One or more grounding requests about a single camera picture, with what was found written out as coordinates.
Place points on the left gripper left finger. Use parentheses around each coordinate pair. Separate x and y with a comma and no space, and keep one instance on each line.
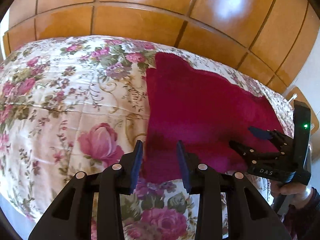
(131,163)

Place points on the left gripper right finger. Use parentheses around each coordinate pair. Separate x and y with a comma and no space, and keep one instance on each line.
(188,163)

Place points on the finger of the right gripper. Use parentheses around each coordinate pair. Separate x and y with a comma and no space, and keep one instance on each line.
(282,142)
(249,154)

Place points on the magenta knit sweater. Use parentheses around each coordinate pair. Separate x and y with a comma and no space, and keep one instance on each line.
(205,112)

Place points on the person's right hand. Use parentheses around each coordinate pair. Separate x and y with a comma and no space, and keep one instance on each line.
(301,193)

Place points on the wooden nightstand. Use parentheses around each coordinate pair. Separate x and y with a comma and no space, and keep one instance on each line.
(305,112)

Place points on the floral bedspread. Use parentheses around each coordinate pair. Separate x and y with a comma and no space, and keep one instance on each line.
(76,104)

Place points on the wooden headboard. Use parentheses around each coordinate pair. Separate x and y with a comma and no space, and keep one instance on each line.
(269,40)

